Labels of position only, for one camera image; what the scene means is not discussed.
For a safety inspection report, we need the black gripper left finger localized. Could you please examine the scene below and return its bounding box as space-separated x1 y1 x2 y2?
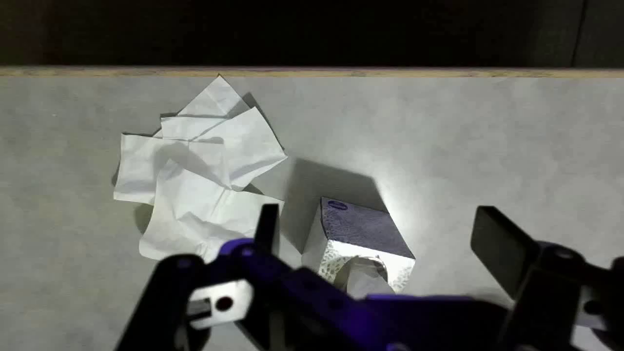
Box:
114 202 407 351

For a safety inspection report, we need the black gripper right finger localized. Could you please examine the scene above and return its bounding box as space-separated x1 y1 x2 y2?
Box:
467 204 624 351

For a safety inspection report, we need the white pulled tissue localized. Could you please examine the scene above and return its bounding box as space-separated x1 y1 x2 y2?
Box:
344 257 397 302

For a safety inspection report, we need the crumpled white tissue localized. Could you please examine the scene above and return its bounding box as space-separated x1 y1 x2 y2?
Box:
157 73 288 190
110 132 284 263

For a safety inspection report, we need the cube tissue box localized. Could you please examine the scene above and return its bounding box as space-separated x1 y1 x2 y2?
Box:
299 194 416 296

